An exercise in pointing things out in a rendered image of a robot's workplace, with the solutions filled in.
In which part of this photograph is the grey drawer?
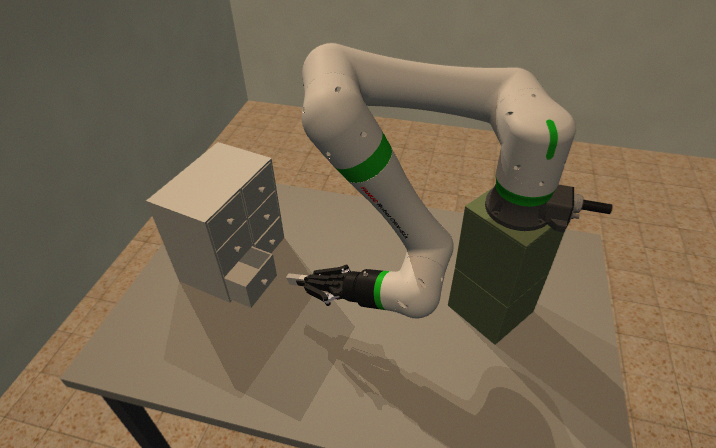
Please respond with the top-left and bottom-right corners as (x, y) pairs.
(207, 192), (246, 250)
(248, 191), (279, 242)
(224, 246), (277, 308)
(216, 221), (252, 276)
(242, 162), (275, 216)
(254, 217), (283, 253)

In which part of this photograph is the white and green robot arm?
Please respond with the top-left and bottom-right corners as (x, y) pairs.
(302, 43), (613, 318)

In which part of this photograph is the small beige chest of drawers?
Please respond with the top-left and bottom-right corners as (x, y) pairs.
(146, 142), (284, 302)

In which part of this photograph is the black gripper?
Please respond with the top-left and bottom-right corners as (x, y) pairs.
(286, 265), (361, 306)

